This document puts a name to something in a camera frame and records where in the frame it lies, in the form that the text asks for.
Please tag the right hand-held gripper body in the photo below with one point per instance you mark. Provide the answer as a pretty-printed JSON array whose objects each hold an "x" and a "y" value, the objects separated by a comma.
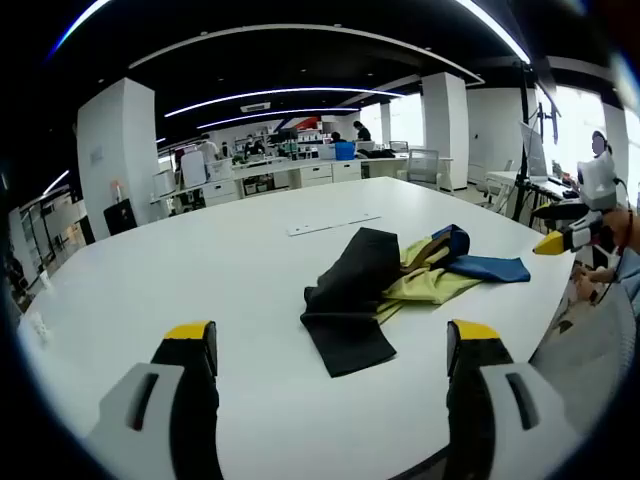
[{"x": 597, "y": 180}]

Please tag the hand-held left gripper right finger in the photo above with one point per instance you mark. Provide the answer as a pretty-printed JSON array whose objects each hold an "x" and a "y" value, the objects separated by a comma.
[{"x": 475, "y": 400}]

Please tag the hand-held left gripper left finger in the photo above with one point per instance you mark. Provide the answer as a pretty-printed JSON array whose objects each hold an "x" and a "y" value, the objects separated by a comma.
[{"x": 195, "y": 400}]

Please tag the yellow blue black garment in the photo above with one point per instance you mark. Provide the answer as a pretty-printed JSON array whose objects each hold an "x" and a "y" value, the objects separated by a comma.
[{"x": 350, "y": 300}]

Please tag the white template strip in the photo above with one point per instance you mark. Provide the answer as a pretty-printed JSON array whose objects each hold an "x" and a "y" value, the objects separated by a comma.
[{"x": 330, "y": 226}]

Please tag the person's right hand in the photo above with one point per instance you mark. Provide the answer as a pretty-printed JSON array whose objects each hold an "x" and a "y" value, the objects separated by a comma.
[{"x": 620, "y": 227}]

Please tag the black tripod stand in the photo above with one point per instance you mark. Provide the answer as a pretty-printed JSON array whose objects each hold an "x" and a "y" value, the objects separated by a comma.
[{"x": 523, "y": 150}]

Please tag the grey mesh chair back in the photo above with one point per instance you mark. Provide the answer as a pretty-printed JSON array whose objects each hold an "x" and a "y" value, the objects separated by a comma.
[{"x": 595, "y": 360}]

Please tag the white square pillar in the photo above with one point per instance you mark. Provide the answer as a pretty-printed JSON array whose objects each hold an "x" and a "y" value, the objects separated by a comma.
[
  {"x": 445, "y": 130},
  {"x": 117, "y": 145}
]

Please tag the grey mesh office chair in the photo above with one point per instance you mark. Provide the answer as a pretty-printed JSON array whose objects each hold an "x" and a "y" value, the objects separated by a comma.
[{"x": 422, "y": 167}]

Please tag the black box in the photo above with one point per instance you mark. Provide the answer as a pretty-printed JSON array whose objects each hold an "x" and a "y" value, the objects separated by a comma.
[{"x": 120, "y": 217}]

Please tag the white storage box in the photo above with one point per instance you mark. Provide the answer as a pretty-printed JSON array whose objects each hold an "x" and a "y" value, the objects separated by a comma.
[
  {"x": 219, "y": 170},
  {"x": 163, "y": 183}
]

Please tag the blue plastic bin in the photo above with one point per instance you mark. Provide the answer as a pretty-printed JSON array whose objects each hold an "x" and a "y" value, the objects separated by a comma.
[{"x": 345, "y": 151}]

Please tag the long white counter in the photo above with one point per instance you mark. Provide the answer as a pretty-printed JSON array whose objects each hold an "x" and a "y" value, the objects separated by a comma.
[{"x": 310, "y": 172}]

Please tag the black computer monitor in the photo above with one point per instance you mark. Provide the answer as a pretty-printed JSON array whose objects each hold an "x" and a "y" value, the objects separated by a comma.
[{"x": 285, "y": 135}]

